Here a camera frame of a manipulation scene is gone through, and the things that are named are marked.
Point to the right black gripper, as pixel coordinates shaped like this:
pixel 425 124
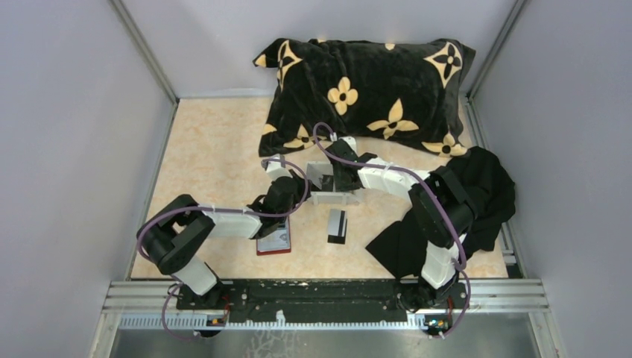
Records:
pixel 340 186

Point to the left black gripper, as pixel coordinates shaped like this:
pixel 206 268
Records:
pixel 301 184

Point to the white plastic card box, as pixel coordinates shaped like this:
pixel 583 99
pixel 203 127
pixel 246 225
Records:
pixel 325 191

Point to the white credit card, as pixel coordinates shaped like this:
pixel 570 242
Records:
pixel 274 242

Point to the red card holder wallet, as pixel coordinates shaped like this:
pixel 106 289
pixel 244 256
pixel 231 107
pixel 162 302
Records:
pixel 284 226

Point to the silver card with black stripe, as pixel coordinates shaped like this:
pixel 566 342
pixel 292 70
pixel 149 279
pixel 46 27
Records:
pixel 336 216

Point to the black glossy credit card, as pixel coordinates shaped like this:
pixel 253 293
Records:
pixel 337 238

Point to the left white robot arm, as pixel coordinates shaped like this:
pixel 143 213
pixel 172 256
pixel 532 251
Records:
pixel 172 238

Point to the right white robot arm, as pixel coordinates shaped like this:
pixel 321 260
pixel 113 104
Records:
pixel 442 211

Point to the black pillow with yellow flowers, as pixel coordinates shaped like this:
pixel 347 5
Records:
pixel 403 93

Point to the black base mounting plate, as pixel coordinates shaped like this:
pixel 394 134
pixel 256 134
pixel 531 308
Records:
pixel 369 301

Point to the black cloth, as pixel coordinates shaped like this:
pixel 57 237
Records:
pixel 401 247

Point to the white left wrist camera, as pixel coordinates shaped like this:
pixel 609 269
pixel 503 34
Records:
pixel 275 167

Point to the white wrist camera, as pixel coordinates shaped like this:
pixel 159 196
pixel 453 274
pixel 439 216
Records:
pixel 351 141
pixel 275 167

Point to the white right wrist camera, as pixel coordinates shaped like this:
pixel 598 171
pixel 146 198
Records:
pixel 351 141

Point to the white slotted cable duct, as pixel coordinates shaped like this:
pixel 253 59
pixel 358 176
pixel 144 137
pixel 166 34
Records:
pixel 194 321

